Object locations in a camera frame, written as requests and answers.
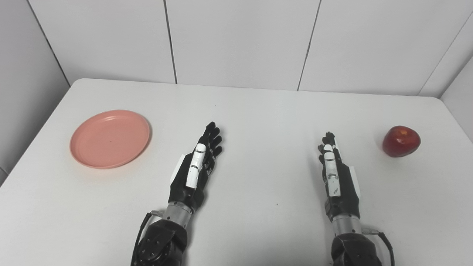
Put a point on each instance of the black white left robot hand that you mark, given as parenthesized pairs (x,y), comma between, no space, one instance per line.
(184,190)

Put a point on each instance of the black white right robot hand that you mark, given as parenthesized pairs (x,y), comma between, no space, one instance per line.
(345,199)

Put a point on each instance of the red apple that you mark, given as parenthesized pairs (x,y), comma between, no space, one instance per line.
(401,142)

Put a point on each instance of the pink round plate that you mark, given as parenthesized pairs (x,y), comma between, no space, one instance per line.
(110,139)

